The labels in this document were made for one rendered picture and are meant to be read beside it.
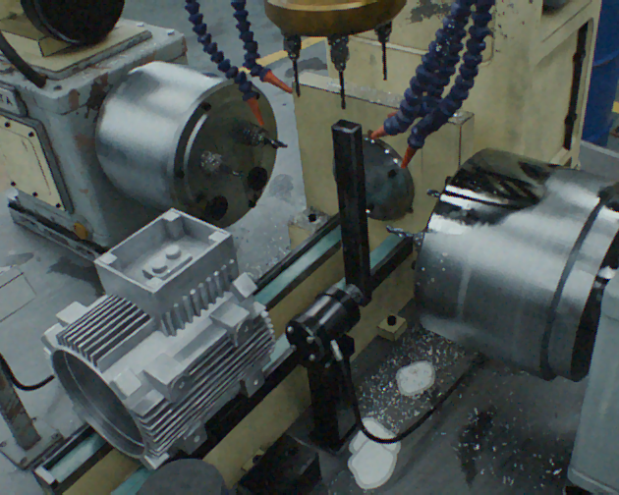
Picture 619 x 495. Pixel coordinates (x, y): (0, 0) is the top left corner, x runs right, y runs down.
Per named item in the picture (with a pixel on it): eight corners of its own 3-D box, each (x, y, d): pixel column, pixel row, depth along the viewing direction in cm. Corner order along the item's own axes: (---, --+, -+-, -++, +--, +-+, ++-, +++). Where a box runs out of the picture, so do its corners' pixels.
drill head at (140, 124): (167, 143, 149) (137, 25, 134) (305, 192, 130) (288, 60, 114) (68, 202, 134) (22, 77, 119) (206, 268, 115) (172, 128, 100)
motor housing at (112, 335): (185, 328, 104) (153, 220, 92) (285, 383, 94) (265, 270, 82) (71, 420, 92) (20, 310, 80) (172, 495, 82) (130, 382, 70)
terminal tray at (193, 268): (183, 253, 92) (170, 207, 88) (244, 282, 86) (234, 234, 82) (108, 307, 85) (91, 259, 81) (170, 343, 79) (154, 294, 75)
